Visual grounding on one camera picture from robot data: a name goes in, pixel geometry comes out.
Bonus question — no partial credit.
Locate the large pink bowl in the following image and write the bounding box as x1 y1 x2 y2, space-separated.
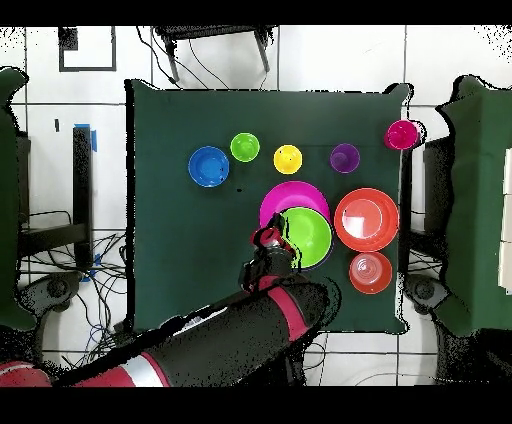
258 180 332 230

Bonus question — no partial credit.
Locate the green bowl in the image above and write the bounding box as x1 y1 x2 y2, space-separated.
279 206 334 269

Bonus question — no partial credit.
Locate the purple bowl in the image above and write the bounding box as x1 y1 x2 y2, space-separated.
299 223 336 272

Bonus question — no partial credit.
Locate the large orange bowl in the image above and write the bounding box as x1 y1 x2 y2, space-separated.
333 187 400 253

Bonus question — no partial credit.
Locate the yellow cup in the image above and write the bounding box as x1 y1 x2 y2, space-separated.
273 144 304 176

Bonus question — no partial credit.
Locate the green cup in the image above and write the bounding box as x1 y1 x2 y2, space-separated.
230 132 261 163

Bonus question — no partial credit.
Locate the blue bowl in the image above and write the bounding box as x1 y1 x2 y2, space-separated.
188 146 231 188

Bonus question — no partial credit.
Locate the purple cup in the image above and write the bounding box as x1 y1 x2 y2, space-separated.
329 142 361 175

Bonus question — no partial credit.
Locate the small orange bowl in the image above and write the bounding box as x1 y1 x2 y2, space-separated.
348 251 394 296

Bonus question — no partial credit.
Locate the dark green tablecloth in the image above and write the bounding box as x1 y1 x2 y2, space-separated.
124 78 413 335

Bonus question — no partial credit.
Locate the pink cup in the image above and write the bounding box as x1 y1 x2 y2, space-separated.
383 119 421 152

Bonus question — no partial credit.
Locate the blue tape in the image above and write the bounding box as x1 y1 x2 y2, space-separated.
73 122 98 153

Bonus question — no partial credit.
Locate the green cloth side table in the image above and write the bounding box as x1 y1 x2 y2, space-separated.
434 74 512 338
0 67 39 332

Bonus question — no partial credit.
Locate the black stool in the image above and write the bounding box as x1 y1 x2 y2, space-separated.
152 25 278 84

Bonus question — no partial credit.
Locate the black metal post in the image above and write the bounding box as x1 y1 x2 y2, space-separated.
399 149 414 273

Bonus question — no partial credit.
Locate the tangle of cables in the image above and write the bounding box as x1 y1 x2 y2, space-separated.
17 209 133 367

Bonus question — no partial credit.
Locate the black metal frame beam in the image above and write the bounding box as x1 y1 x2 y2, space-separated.
17 125 94 270

